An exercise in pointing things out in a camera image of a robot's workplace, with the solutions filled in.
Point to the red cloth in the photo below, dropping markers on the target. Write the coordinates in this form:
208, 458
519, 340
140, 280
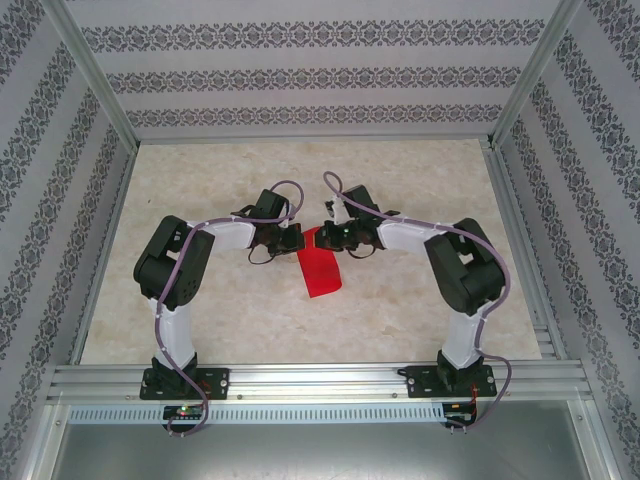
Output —
322, 275

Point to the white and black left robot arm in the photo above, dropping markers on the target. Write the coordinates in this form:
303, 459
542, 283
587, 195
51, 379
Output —
170, 340

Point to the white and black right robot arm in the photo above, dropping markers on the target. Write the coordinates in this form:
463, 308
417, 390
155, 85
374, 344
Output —
462, 340

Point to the grey metal sheet panel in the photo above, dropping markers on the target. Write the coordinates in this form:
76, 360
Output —
320, 455

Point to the circuit board with green light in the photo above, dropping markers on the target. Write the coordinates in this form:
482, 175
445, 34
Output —
185, 412

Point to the small black circuit board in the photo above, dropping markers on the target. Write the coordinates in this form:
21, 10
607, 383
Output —
460, 414

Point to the aluminium frame cross beam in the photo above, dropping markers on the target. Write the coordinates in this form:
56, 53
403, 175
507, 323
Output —
315, 138

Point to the aluminium mounting rail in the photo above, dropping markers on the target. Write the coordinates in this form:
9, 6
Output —
320, 382

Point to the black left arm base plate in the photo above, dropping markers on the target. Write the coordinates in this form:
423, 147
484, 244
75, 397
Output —
217, 382

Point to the aluminium table side rail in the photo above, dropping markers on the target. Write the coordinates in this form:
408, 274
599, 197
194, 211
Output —
520, 250
104, 250

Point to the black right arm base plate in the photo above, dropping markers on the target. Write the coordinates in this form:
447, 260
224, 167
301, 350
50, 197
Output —
420, 382

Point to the short aluminium frame post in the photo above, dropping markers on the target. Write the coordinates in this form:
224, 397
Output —
42, 440
592, 440

